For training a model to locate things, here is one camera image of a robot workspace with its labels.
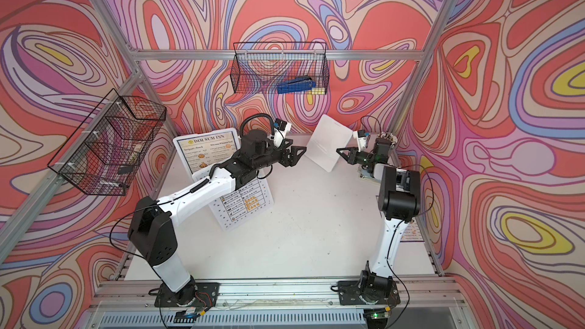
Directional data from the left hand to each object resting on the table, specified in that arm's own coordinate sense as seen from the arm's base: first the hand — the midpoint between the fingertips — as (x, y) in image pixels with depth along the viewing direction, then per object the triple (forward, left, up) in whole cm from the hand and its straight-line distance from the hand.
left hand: (302, 145), depth 77 cm
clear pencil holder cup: (+14, -37, -10) cm, 41 cm away
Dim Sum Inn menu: (+3, +38, -7) cm, 39 cm away
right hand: (+12, -17, -19) cm, 28 cm away
